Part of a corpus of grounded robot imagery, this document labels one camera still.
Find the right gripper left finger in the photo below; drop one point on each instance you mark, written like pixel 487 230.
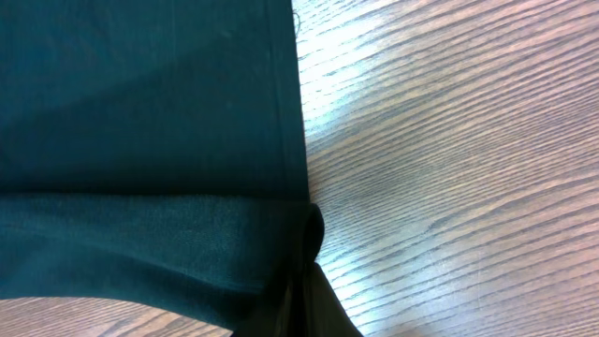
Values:
pixel 272 315

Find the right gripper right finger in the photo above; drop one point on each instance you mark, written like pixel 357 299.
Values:
pixel 324 315

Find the black t-shirt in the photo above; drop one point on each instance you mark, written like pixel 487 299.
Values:
pixel 152 151

